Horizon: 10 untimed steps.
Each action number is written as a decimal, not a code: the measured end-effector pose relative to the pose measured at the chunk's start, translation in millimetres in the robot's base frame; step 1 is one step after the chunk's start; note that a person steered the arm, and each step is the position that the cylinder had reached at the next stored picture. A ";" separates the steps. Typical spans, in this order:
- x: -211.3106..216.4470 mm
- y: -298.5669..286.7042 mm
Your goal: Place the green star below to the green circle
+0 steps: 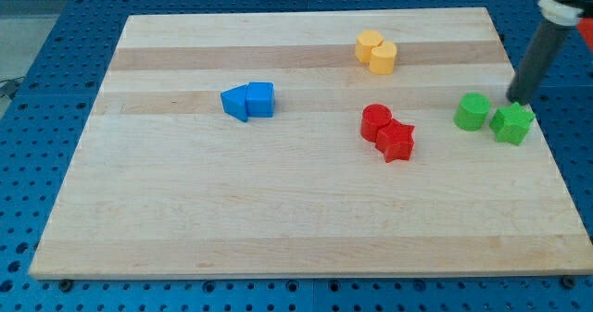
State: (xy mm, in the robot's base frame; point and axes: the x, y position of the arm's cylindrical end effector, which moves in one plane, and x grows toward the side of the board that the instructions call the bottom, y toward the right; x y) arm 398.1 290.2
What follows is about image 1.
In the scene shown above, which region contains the yellow cylinder block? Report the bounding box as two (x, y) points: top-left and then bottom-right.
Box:
(355, 30), (384, 63)
(369, 42), (397, 75)

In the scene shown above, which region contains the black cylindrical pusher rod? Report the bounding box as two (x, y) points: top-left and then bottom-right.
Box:
(506, 19), (572, 105)

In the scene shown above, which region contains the green star block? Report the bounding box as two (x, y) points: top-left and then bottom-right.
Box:
(489, 103), (536, 145)

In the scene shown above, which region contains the blue triangle block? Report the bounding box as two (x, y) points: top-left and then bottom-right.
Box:
(221, 84), (248, 122)

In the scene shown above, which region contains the green cylinder block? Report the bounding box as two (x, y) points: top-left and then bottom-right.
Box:
(453, 93), (491, 131)

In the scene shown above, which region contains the blue cube block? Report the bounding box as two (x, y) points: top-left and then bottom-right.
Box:
(246, 82), (275, 118)

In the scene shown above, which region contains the red star block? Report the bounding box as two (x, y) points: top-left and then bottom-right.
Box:
(375, 119), (415, 163)

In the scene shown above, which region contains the yellow cylinder block rear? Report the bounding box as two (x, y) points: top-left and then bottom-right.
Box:
(355, 30), (384, 63)

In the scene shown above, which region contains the red cylinder block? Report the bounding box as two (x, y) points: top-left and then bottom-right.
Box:
(360, 104), (393, 143)

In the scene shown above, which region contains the yellow cylinder block front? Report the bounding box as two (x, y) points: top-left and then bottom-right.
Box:
(369, 42), (397, 75)

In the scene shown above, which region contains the wooden board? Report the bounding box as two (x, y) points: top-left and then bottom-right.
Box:
(30, 7), (592, 280)

